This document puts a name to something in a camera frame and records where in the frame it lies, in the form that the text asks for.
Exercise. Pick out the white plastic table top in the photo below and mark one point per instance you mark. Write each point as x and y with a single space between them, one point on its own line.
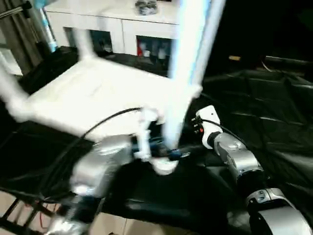
85 98

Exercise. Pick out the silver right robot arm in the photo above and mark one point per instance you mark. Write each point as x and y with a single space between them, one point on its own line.
239 151

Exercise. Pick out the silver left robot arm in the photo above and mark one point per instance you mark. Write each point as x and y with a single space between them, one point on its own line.
97 161

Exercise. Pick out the black plastic mat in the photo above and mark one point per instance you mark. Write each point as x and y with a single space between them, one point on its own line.
244 110

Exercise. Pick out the small yellow label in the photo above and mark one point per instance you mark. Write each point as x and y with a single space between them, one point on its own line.
234 58

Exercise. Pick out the white cup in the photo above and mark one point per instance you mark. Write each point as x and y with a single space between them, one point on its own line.
147 54

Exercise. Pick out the red and white bottle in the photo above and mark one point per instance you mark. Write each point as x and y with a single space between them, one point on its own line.
140 50

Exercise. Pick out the grey flat bar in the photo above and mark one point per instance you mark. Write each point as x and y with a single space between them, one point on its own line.
288 60

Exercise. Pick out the clear bag of dark items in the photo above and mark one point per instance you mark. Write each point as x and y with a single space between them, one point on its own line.
146 7

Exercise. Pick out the white sideboard cabinet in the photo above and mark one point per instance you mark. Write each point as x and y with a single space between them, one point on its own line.
110 22

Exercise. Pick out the grey brown curtain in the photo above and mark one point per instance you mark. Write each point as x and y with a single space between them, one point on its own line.
19 41

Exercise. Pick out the grey metal pole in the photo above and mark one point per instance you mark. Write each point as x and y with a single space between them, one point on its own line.
14 9

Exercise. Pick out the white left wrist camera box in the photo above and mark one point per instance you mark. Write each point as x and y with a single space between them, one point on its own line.
146 132

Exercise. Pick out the black metal stand frame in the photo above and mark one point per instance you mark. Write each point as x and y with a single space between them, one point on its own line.
22 215

